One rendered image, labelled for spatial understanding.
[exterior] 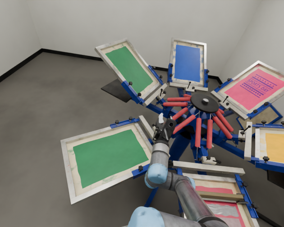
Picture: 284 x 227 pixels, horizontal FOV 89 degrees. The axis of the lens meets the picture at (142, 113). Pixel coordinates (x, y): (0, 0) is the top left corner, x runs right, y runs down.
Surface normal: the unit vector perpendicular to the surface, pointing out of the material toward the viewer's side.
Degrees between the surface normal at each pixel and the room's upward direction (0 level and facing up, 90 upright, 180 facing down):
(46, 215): 0
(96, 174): 0
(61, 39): 90
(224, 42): 90
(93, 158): 0
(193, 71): 32
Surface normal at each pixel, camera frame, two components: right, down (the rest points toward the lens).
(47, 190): 0.15, -0.71
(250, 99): -0.34, -0.48
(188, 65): 0.11, -0.24
